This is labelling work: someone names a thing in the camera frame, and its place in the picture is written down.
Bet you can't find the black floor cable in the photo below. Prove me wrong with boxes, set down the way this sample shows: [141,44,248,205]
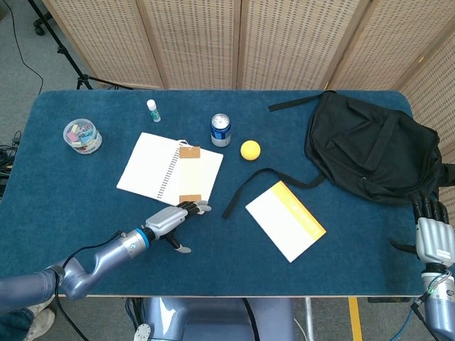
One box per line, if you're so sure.
[5,0,44,97]

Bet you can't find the black tripod stand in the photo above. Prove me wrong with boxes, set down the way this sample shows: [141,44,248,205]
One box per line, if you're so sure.
[27,0,134,92]

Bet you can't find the white sneaker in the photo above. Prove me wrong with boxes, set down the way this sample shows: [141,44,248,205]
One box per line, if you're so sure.
[23,301,57,341]

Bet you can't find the wicker folding screen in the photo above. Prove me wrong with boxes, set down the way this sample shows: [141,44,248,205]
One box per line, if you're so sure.
[42,0,455,228]

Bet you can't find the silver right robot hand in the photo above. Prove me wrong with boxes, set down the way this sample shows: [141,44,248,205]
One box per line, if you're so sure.
[390,191,455,266]

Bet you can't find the spiral notebook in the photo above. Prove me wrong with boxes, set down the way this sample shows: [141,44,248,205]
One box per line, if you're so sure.
[116,131,225,216]

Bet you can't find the black cable bundle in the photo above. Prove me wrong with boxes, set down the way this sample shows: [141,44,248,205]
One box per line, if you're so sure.
[0,130,23,200]

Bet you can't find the white glue stick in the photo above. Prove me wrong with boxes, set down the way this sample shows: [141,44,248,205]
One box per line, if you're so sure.
[146,99,161,124]

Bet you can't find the yellow ball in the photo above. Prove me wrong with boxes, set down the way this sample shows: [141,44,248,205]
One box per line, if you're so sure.
[240,140,262,161]

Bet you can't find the blue soda can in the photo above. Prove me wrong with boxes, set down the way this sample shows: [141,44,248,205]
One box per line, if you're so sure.
[210,113,232,148]

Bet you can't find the white yellow notepad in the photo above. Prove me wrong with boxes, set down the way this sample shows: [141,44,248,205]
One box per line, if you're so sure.
[245,180,327,264]

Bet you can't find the brown and cream bookmark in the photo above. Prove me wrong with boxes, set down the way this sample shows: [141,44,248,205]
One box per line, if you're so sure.
[177,139,203,206]

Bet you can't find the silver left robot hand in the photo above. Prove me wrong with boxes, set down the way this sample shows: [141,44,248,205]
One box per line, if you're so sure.
[144,200,213,254]

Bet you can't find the blue table mat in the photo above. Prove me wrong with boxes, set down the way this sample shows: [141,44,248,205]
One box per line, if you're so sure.
[0,89,426,298]

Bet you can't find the grey-blue robot torso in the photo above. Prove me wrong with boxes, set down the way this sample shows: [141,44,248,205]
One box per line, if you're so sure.
[124,297,296,341]

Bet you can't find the black backpack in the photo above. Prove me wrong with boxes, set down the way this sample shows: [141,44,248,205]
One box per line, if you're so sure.
[221,90,455,220]

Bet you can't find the clear jar of clips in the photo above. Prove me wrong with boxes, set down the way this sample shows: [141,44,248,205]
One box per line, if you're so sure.
[63,118,103,156]

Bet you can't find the blue jeans leg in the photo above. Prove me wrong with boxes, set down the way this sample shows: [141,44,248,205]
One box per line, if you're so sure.
[0,307,35,341]

